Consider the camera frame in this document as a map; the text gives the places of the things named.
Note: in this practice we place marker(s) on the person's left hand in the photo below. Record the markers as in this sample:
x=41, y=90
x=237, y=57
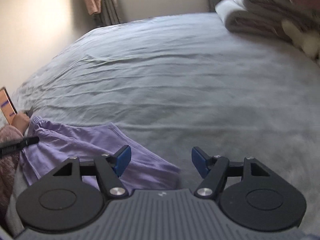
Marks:
x=22, y=122

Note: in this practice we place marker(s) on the person's left forearm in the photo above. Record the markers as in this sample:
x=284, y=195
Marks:
x=7, y=175

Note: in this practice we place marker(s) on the grey bed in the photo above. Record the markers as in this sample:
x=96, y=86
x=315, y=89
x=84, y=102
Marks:
x=187, y=80

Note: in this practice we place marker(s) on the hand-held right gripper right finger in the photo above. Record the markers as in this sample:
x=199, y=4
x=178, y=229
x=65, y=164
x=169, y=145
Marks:
x=199, y=161

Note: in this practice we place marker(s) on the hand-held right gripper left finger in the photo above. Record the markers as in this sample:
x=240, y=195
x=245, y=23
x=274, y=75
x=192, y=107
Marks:
x=123, y=160

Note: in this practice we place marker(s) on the purple sweater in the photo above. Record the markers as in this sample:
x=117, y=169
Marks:
x=87, y=140

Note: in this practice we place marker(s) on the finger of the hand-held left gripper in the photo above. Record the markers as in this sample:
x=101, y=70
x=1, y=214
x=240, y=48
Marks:
x=20, y=143

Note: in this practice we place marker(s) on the white plush toy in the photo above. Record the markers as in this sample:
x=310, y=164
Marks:
x=305, y=40

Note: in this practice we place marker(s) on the smartphone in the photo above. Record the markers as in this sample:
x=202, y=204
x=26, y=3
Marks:
x=7, y=105

